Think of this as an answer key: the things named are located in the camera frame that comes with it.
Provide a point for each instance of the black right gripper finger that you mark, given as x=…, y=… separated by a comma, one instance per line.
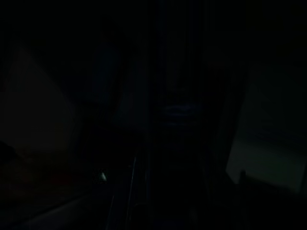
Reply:
x=129, y=191

